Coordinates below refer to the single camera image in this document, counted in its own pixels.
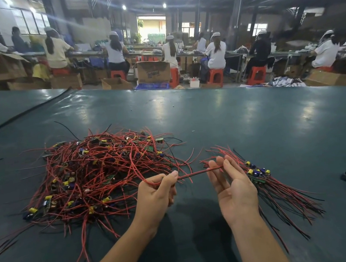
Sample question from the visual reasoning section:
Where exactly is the red wire with yellow connector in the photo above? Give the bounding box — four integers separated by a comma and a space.
143, 164, 226, 188

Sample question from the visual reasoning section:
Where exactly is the person's left forearm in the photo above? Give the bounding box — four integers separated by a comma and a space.
62, 217, 164, 262

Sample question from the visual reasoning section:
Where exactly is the person's right hand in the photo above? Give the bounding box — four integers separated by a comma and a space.
205, 151, 262, 231

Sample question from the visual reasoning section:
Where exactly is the blue plastic crate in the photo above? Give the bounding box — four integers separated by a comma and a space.
135, 80, 171, 93

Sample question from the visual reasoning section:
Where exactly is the heap of black white items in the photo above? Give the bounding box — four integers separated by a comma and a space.
270, 74, 306, 90

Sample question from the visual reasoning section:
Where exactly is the pile of red-wired boards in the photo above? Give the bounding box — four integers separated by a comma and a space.
0, 120, 204, 262

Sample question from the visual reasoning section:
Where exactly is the dark green table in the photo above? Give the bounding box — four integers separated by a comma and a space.
0, 49, 346, 262

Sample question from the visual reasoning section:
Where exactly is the sorted bundle of wired boards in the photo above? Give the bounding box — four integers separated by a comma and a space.
209, 135, 330, 261

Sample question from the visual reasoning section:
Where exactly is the person's left hand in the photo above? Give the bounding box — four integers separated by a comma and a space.
128, 169, 186, 234

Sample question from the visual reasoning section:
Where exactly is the yellow sack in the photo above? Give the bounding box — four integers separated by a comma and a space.
31, 62, 52, 81

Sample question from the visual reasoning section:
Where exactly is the grid window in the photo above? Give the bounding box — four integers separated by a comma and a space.
9, 2, 51, 38

